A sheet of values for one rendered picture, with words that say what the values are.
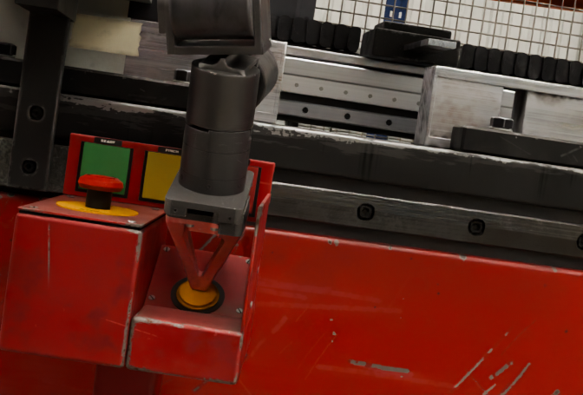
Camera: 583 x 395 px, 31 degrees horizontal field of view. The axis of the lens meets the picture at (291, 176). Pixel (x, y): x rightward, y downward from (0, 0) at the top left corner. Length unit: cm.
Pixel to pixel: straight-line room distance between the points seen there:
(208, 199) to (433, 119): 44
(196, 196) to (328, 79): 63
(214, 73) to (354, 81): 65
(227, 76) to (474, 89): 47
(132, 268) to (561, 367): 52
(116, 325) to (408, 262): 37
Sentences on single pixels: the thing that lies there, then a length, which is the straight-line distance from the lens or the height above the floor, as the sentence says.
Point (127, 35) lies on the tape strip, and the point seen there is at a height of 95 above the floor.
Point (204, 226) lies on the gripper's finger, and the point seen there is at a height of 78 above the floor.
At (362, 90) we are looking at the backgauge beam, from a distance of 149.
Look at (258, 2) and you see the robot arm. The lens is 84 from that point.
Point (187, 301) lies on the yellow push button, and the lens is 93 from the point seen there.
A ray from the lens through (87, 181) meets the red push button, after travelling 93.
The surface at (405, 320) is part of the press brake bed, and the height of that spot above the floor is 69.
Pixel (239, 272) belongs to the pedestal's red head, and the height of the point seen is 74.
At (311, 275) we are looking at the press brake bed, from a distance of 112.
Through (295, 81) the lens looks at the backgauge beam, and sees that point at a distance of 148.
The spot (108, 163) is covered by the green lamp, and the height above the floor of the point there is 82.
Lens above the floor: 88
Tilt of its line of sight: 3 degrees down
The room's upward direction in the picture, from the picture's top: 8 degrees clockwise
